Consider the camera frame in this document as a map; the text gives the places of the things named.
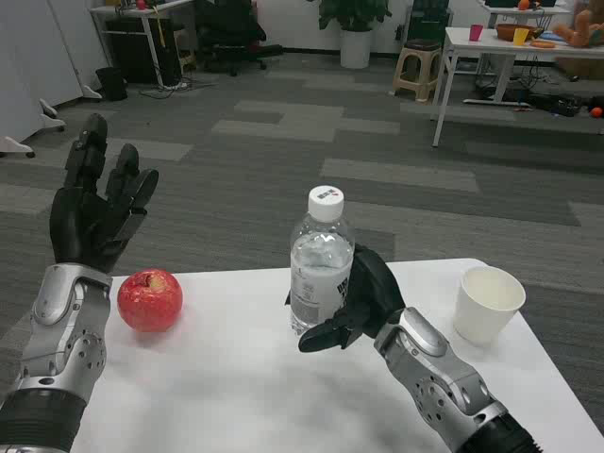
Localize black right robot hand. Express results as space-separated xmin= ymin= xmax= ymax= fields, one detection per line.
xmin=282 ymin=243 xmax=406 ymax=354

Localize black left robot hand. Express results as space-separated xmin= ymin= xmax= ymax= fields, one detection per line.
xmin=49 ymin=112 xmax=160 ymax=275

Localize clear plastic water bottle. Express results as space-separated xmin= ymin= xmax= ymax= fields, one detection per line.
xmin=289 ymin=186 xmax=356 ymax=337

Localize red apple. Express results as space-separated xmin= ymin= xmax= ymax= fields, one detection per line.
xmin=116 ymin=268 xmax=184 ymax=333

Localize white paper cup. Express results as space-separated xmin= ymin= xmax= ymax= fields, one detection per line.
xmin=452 ymin=265 xmax=528 ymax=344

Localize black trash bin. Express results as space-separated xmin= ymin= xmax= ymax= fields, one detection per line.
xmin=95 ymin=66 xmax=129 ymax=102

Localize white partition screen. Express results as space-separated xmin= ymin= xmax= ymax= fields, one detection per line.
xmin=0 ymin=0 xmax=114 ymax=159

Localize black cabinet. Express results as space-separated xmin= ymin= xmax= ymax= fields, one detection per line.
xmin=104 ymin=18 xmax=183 ymax=86

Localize small beige plastic stool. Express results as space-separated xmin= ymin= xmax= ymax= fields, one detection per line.
xmin=177 ymin=45 xmax=197 ymax=73

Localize white desk metal legs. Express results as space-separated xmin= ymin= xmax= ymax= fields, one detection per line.
xmin=89 ymin=0 xmax=199 ymax=89

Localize beige plastic stool dark seat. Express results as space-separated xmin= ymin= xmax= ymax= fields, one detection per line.
xmin=392 ymin=40 xmax=444 ymax=104

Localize potted plant white pot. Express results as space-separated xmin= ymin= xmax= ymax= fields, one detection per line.
xmin=306 ymin=0 xmax=393 ymax=71

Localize black office chair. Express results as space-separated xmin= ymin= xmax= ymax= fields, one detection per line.
xmin=195 ymin=0 xmax=284 ymax=77

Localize white table with items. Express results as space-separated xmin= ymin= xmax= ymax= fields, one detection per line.
xmin=431 ymin=26 xmax=604 ymax=148

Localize brown woven bowl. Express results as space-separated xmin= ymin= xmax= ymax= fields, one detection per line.
xmin=495 ymin=23 xmax=544 ymax=42

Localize orange stuffed toy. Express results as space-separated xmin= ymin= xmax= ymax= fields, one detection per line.
xmin=552 ymin=8 xmax=604 ymax=48

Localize black equipment with cables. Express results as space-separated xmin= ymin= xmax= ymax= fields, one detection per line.
xmin=528 ymin=92 xmax=584 ymax=119

